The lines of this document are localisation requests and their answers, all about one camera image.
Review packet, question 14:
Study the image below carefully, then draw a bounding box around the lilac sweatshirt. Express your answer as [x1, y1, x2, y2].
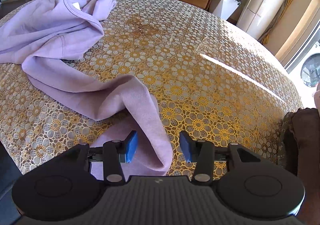
[1, 0, 172, 176]

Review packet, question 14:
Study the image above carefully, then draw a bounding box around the gold lace tablecloth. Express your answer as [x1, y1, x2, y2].
[0, 0, 303, 178]

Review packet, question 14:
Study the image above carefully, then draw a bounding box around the brown folded garment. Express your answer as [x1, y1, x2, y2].
[278, 108, 319, 224]

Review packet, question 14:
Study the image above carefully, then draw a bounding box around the washing machine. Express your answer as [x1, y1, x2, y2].
[289, 41, 319, 89]

